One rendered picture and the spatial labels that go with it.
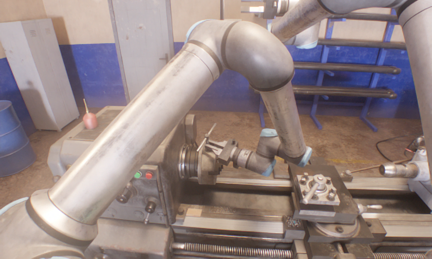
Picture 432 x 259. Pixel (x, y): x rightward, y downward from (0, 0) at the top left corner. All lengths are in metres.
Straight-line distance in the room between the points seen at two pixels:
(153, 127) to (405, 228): 1.48
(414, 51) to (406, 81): 4.71
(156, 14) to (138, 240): 3.57
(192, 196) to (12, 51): 3.70
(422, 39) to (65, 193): 0.69
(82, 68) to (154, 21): 1.86
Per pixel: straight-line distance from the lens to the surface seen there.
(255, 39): 0.49
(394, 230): 1.60
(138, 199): 1.21
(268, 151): 0.99
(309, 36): 1.06
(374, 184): 1.83
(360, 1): 0.54
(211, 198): 1.58
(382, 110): 5.24
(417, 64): 0.52
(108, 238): 1.43
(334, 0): 0.55
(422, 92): 0.51
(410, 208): 2.00
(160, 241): 1.32
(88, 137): 1.22
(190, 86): 0.48
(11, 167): 3.88
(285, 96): 0.58
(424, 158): 1.68
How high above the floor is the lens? 1.89
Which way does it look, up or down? 29 degrees down
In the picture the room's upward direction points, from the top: straight up
